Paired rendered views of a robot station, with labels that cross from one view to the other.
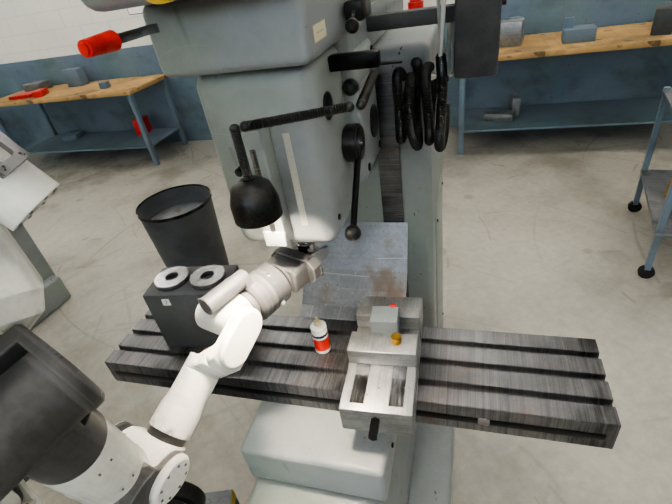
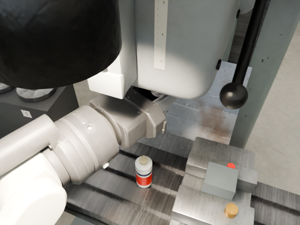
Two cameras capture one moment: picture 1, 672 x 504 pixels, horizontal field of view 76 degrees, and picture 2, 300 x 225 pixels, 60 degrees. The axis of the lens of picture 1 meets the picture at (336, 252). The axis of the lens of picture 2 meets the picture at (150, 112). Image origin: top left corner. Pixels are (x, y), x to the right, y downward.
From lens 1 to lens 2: 0.50 m
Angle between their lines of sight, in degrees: 12
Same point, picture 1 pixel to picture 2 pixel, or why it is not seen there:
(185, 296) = (8, 105)
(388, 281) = (217, 119)
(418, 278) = (242, 118)
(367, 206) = not seen: hidden behind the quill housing
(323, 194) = (209, 20)
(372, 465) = not seen: outside the picture
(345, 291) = (173, 119)
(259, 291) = (69, 154)
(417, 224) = (261, 71)
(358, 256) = not seen: hidden behind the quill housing
